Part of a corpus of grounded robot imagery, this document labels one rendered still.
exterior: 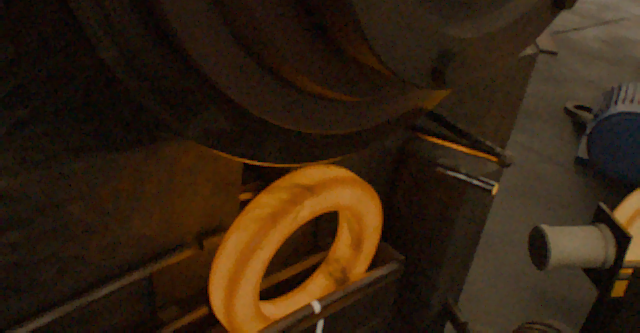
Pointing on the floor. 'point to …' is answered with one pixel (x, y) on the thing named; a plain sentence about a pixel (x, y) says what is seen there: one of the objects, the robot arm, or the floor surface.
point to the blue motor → (614, 134)
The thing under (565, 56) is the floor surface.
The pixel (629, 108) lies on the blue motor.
